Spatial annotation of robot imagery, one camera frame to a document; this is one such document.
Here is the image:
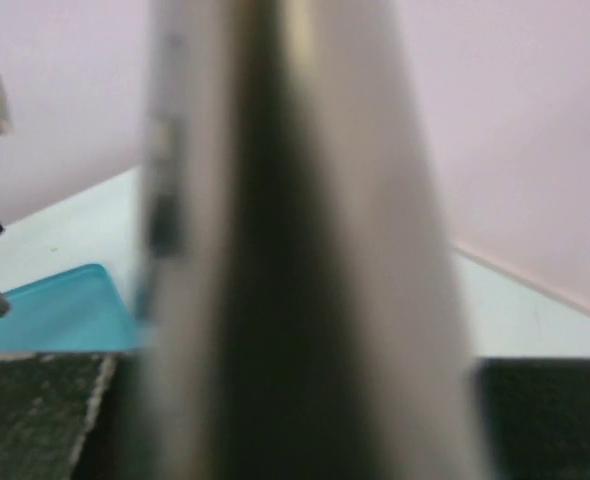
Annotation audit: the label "teal box lid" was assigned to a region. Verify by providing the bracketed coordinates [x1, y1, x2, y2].
[0, 264, 140, 353]

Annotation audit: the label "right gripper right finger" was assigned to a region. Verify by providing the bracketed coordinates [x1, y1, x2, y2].
[476, 358, 590, 479]

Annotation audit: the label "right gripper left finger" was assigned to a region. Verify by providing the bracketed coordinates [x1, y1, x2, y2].
[0, 352, 145, 479]

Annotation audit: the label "metal tongs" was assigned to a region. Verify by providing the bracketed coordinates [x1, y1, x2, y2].
[142, 1, 496, 479]

